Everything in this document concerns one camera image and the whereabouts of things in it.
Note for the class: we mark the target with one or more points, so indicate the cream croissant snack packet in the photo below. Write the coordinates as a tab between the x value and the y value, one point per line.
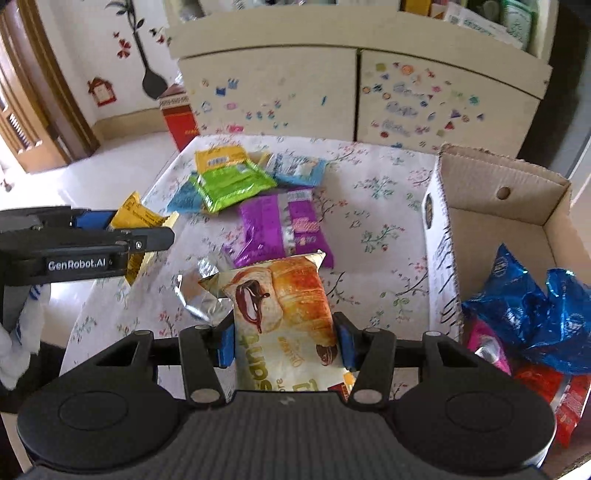
281	314

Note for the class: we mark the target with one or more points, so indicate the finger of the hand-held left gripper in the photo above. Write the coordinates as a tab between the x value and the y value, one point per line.
147	240
94	218

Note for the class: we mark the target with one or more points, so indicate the green box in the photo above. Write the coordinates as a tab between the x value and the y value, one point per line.
517	21

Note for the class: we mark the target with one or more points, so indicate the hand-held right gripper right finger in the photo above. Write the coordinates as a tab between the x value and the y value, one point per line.
346	344

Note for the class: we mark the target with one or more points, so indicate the floral tablecloth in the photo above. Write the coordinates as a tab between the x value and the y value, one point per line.
369	240

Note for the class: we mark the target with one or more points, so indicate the small light blue snack packet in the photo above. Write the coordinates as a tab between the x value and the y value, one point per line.
182	201

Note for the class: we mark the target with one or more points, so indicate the beige cabinet with stickers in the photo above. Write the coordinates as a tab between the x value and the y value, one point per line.
277	87

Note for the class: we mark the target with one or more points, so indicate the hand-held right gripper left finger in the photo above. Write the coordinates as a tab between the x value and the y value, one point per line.
226	341

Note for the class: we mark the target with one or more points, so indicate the yellow box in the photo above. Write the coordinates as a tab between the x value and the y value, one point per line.
418	5

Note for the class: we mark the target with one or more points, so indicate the pink snack packet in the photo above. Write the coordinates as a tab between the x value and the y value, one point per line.
485	339

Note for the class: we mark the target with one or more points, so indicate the orange red snack packet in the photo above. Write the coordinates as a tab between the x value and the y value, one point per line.
568	401

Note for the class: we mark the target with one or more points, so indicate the light blue white snack packet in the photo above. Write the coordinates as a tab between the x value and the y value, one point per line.
295	168

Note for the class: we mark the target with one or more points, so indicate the blue foil snack packet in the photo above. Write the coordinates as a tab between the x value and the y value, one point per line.
531	314

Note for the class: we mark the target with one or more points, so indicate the white cardboard box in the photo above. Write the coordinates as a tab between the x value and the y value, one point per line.
485	230

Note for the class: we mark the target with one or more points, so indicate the silver foil snack packet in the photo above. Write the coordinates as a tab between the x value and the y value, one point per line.
203	295

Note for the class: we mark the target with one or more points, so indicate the black vase wall sticker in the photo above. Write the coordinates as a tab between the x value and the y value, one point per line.
152	81

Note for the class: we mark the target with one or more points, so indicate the green snack packet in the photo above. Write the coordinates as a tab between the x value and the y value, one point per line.
235	187

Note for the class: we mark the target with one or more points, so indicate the purple foil snack packet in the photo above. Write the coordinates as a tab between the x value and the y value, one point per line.
263	226

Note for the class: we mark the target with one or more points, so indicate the yellow snack packet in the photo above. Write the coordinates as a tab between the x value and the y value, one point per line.
134	214
217	157

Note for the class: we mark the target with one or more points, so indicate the white striped cloth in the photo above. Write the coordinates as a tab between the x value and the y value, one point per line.
18	350

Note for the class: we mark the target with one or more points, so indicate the red carton box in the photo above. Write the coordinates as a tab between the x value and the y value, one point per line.
182	124

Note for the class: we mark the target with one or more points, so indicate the brown wooden door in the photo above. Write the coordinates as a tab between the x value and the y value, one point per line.
41	115

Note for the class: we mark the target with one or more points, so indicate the red house wall sticker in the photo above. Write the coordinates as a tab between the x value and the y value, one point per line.
100	92

